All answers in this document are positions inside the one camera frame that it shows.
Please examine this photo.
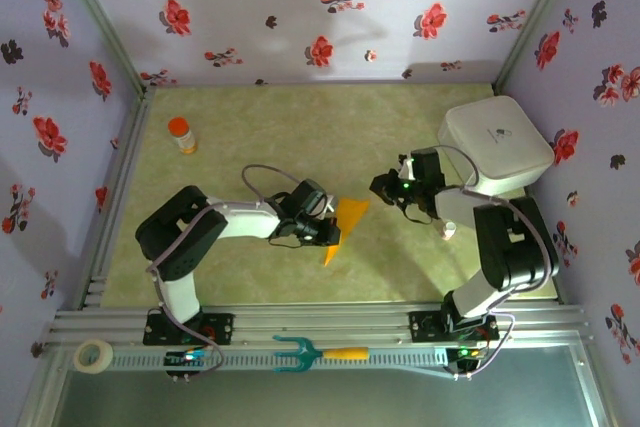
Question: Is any grey left arm cable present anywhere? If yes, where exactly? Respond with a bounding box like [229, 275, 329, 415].
[147, 164, 306, 383]

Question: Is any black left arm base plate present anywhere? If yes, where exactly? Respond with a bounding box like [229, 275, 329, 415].
[143, 310, 235, 347]

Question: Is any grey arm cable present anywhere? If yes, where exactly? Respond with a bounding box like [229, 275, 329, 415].
[147, 164, 306, 383]
[434, 144, 560, 381]

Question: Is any white tape roll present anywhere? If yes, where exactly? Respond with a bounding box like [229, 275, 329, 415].
[73, 339, 114, 375]

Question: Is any small circuit board with LEDs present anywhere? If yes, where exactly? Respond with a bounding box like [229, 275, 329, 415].
[164, 349, 207, 378]
[446, 346, 489, 373]

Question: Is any grey right arm cable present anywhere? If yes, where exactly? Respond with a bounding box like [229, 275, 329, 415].
[434, 144, 560, 381]

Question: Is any aluminium corner post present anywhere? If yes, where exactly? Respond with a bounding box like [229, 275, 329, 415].
[492, 0, 586, 91]
[49, 0, 146, 93]

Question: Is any aluminium side rail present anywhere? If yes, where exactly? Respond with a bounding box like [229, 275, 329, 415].
[74, 86, 156, 308]

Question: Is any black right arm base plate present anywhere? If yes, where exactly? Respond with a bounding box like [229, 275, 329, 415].
[408, 310, 500, 343]

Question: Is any grey slotted cable duct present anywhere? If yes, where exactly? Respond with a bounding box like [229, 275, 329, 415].
[109, 346, 451, 373]

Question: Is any aluminium rail beam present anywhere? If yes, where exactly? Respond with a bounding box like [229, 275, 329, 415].
[47, 302, 594, 348]

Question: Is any white square lidded box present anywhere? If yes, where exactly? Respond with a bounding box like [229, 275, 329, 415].
[437, 95, 555, 200]

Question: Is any orange-capped pill bottle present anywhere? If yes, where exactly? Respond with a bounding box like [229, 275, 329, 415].
[167, 116, 199, 156]

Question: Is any teal garden fork yellow handle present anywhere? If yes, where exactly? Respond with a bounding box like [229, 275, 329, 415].
[272, 334, 370, 374]

